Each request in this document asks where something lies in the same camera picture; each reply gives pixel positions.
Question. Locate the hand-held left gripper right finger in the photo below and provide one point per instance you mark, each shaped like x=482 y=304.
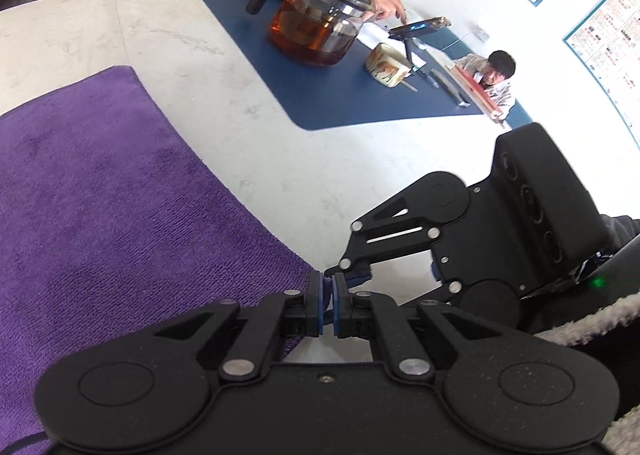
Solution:
x=339 y=307

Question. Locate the white wall socket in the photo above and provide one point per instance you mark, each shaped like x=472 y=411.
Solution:
x=481 y=33

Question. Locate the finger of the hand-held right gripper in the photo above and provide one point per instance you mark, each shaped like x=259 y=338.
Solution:
x=440 y=296
x=390 y=245

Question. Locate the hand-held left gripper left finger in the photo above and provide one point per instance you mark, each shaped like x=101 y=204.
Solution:
x=317 y=307

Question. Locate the ceramic painted cup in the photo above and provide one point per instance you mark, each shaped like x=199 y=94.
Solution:
x=387 y=66

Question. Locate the black smartphone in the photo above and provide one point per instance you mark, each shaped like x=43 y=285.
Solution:
x=420 y=27

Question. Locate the purple towel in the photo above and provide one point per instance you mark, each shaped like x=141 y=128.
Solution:
x=125 y=215

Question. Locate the blue desk mat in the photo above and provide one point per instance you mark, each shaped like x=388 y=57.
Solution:
x=325 y=95

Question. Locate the glass teapot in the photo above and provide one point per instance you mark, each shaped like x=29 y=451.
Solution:
x=310 y=20

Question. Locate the black phone stand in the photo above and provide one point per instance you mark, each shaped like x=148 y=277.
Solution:
x=412 y=52

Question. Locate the long red book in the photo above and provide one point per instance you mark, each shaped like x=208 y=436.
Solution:
x=475 y=87

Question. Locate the white fleece coat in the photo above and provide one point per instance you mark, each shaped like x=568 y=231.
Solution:
x=590 y=320

